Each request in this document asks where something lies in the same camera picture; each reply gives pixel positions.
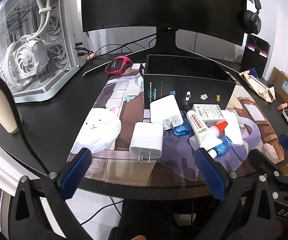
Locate beige braided cable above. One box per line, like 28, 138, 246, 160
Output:
85, 31, 96, 62

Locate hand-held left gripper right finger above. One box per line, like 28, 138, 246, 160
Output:
193, 147, 278, 240

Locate glue bottle with red cap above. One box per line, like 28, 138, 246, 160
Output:
208, 120, 228, 137

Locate thick black cable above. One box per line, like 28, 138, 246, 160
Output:
0, 66, 50, 178

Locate printed desk mat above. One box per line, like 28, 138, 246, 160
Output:
68, 62, 285, 188

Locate small display device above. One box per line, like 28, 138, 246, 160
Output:
241, 34, 271, 72

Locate white medicine box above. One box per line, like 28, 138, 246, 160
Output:
192, 104, 226, 127

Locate white charger with prongs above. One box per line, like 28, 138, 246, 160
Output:
129, 122, 164, 164

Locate red computer mouse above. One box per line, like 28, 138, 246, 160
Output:
105, 55, 132, 75

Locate thin black cable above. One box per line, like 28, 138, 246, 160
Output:
94, 34, 158, 57

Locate black headphones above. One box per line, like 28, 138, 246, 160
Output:
242, 0, 262, 34

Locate black curved monitor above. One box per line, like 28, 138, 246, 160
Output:
80, 0, 248, 77

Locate blue eye drop bottle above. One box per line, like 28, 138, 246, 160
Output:
172, 124, 191, 137
207, 135, 234, 158

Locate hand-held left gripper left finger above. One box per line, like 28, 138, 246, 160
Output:
10, 147, 93, 240

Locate crumpled paper bag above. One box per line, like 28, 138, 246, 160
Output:
239, 68, 277, 102

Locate black cardboard box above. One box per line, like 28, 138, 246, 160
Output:
139, 54, 236, 110

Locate white computer case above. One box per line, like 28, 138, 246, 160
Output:
0, 0, 83, 103

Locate large white square charger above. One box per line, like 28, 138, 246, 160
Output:
150, 95, 184, 130

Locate white ointment tube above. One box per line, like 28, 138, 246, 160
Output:
183, 105, 220, 150

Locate cardboard box with label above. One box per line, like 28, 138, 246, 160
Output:
269, 66, 288, 100

